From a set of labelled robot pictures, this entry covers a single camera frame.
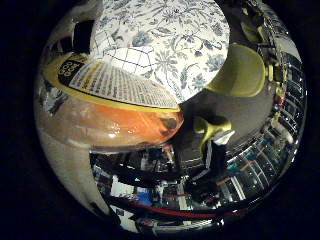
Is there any white cloth with black grid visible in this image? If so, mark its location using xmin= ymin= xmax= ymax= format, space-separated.
xmin=89 ymin=29 xmax=158 ymax=79

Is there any blue floral white tablecloth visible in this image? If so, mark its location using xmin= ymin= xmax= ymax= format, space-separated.
xmin=89 ymin=0 xmax=232 ymax=104

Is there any red cable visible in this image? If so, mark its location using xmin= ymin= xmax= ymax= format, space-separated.
xmin=109 ymin=195 xmax=249 ymax=220

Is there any yellow-green shell chair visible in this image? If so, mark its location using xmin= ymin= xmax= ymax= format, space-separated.
xmin=192 ymin=42 xmax=268 ymax=152

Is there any metal storage rack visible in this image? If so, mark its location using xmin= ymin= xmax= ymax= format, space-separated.
xmin=229 ymin=49 xmax=308 ymax=204

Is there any orange spray bottle yellow label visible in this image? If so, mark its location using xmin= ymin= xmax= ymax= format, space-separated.
xmin=33 ymin=52 xmax=185 ymax=153

